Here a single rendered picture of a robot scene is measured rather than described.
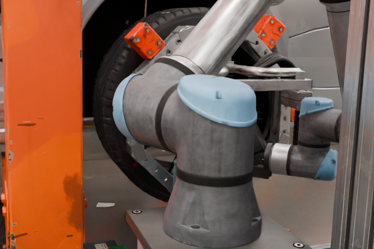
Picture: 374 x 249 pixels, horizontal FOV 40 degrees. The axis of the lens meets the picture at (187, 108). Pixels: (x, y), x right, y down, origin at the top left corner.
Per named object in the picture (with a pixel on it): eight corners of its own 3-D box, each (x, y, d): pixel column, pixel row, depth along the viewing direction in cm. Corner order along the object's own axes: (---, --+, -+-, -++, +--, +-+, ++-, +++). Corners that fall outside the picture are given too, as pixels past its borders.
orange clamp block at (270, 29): (260, 49, 170) (275, 26, 170) (272, 50, 162) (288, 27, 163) (245, 36, 167) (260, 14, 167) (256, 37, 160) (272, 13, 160)
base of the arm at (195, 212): (279, 241, 76) (283, 176, 74) (182, 254, 70) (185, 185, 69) (235, 206, 90) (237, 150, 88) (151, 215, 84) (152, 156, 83)
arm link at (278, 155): (287, 148, 121) (294, 141, 128) (267, 145, 122) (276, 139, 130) (285, 179, 122) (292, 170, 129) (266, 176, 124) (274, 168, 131)
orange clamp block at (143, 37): (159, 43, 157) (139, 21, 153) (167, 44, 149) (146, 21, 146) (143, 59, 156) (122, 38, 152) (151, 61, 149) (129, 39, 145)
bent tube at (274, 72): (270, 73, 164) (272, 39, 163) (305, 80, 147) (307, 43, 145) (220, 73, 158) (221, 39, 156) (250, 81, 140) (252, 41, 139)
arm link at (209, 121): (216, 183, 70) (220, 84, 68) (152, 162, 79) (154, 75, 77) (270, 168, 78) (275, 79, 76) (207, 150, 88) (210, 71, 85)
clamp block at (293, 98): (294, 103, 154) (295, 86, 153) (311, 109, 145) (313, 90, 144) (279, 104, 152) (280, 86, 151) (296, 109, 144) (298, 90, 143)
